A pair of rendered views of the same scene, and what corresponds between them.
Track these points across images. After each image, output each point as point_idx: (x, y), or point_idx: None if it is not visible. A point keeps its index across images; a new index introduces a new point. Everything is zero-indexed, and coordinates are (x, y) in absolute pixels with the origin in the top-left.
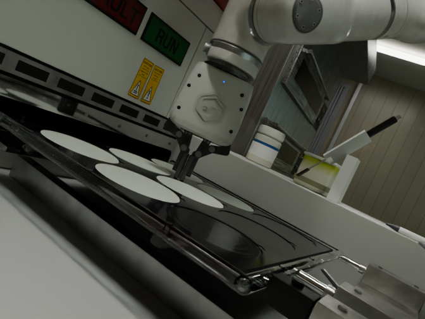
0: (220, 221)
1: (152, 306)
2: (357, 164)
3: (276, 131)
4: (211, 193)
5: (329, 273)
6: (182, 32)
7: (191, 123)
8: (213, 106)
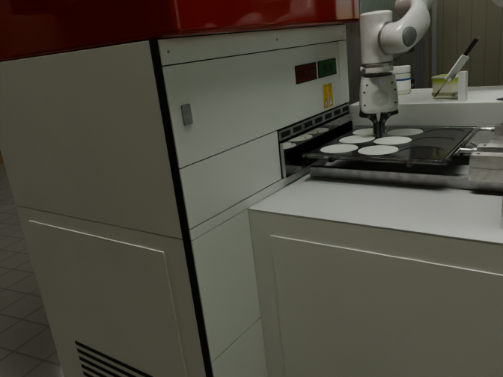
0: (418, 146)
1: (414, 187)
2: (467, 74)
3: (403, 68)
4: (397, 134)
5: (477, 139)
6: (330, 56)
7: (374, 108)
8: (381, 96)
